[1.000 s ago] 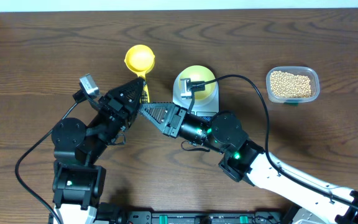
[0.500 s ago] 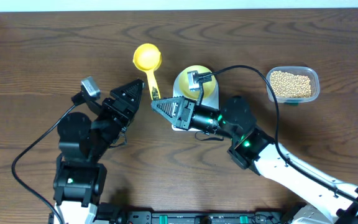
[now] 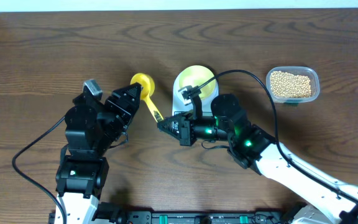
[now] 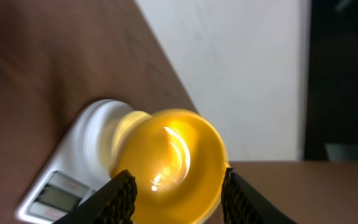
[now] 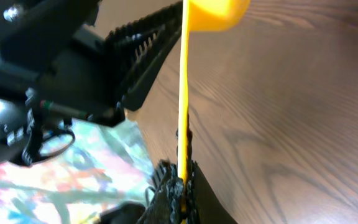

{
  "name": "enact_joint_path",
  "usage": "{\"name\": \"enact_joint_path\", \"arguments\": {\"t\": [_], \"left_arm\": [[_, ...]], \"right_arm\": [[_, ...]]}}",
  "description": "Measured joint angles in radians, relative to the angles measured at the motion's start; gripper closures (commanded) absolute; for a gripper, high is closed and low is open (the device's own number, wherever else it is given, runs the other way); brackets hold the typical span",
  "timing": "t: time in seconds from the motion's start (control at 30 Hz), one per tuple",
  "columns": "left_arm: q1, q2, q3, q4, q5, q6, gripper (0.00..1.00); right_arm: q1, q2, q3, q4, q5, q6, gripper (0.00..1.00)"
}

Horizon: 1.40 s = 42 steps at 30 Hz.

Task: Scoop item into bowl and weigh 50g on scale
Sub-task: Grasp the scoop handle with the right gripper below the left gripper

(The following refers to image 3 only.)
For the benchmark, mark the soybeans in container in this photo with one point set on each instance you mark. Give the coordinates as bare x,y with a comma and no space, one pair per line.
288,85

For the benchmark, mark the white digital kitchen scale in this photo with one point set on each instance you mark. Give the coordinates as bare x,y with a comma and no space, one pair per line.
178,104

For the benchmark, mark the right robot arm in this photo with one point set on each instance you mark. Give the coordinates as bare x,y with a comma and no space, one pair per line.
252,148

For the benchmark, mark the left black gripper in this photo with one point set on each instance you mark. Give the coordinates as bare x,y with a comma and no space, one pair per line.
130,107

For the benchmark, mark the pale yellow bowl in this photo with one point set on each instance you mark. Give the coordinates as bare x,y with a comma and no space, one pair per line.
196,75

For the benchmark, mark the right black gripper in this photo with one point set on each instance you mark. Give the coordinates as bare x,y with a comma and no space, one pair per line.
186,134

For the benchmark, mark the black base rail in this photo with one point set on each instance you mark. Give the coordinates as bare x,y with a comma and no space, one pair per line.
144,217

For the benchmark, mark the clear plastic container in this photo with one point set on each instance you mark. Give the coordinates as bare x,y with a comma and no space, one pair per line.
306,71

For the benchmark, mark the green tape strip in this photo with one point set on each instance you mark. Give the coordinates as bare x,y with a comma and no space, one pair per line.
291,103

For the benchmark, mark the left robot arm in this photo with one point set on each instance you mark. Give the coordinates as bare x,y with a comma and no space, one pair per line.
80,179

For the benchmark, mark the yellow plastic measuring scoop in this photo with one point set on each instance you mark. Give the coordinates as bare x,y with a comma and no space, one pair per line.
148,88

